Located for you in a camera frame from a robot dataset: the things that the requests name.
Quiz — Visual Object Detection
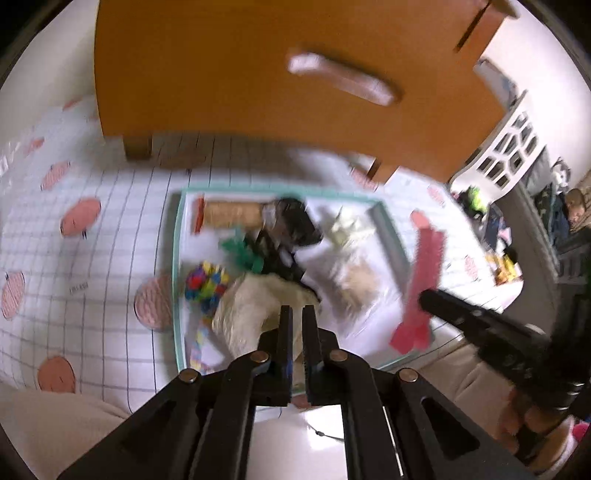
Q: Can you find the cream lace cloth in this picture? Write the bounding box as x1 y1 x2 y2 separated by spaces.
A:
210 272 323 365

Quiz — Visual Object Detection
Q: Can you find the pink hair roller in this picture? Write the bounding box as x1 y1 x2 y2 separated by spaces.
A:
390 227 445 354

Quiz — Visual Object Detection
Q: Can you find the colourful block toy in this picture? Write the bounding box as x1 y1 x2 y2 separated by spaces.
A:
184 261 230 318

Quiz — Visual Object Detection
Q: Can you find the green plastic toy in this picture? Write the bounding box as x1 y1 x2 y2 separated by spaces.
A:
218 228 264 274

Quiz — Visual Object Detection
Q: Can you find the black toy car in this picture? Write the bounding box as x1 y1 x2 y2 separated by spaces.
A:
262 197 324 248

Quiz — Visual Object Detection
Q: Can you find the cream plastic holder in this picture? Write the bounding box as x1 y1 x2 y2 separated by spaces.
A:
324 208 366 248

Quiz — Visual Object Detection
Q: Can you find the orange snack packet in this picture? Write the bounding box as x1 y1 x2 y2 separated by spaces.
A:
192 197 264 234

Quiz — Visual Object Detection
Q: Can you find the person's right hand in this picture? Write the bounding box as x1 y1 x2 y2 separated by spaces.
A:
494 388 574 475

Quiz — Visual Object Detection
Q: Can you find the clear crinkled bag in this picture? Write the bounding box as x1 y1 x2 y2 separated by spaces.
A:
314 248 394 320

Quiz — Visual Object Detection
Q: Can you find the white tray teal rim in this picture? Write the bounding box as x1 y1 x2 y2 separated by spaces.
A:
171 181 459 375

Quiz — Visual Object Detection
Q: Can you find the white lattice basket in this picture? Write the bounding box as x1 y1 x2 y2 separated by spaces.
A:
449 90 546 203

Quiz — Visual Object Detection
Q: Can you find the grid pattern floor mat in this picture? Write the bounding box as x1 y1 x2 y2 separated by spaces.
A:
1 97 523 411

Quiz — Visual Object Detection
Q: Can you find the wooden nightstand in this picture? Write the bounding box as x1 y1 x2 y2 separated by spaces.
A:
94 1 517 182

